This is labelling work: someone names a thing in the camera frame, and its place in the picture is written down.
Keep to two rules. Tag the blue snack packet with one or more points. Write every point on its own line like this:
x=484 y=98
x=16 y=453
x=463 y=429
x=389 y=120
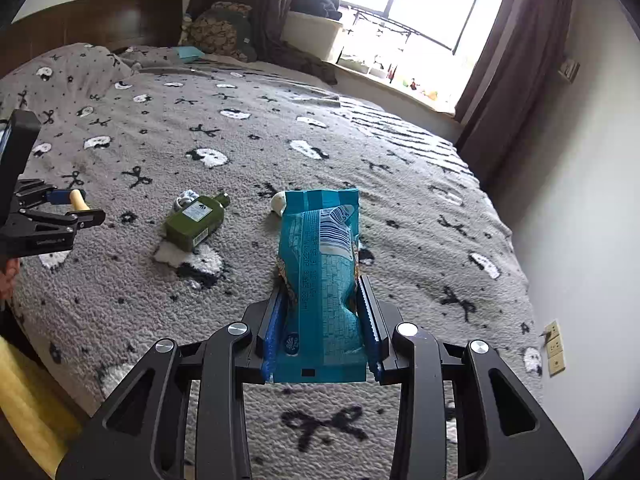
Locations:
x=320 y=285

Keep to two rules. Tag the white storage box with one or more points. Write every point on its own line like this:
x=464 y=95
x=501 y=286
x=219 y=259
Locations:
x=310 y=35

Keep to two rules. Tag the beige wall outlet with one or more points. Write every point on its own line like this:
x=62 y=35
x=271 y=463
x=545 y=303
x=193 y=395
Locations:
x=556 y=358
x=552 y=332

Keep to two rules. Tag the window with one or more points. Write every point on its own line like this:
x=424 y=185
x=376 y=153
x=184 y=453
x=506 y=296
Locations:
x=425 y=0

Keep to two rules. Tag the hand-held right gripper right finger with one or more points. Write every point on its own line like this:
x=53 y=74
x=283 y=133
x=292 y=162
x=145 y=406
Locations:
x=374 y=355

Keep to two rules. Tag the small yellow tube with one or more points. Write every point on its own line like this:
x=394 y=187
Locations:
x=77 y=200

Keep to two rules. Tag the person's left hand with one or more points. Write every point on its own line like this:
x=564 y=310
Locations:
x=7 y=277

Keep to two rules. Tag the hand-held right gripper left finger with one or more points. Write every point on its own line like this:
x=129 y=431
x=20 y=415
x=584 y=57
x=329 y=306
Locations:
x=272 y=335

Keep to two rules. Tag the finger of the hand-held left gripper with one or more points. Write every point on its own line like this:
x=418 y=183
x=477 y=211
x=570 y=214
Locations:
x=57 y=196
x=50 y=227

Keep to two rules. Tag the olive green square bottle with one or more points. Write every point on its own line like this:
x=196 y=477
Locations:
x=192 y=222

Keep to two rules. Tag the teal cloth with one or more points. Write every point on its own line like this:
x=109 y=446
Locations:
x=189 y=54

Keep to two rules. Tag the row of small toys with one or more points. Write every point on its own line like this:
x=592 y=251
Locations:
x=412 y=84

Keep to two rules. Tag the grey printed blanket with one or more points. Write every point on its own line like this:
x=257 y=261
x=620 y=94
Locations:
x=350 y=160

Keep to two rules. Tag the wall switch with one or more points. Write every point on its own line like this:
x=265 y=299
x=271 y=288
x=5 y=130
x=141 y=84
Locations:
x=569 y=71

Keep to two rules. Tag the dark wooden headboard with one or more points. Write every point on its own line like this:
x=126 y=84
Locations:
x=100 y=20

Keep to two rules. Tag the grey sock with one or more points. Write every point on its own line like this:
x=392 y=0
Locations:
x=181 y=202

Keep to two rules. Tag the patterned brown cushion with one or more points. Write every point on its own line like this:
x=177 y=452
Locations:
x=210 y=32

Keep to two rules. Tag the small white round object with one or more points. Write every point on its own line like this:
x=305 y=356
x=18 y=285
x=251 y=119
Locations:
x=277 y=203

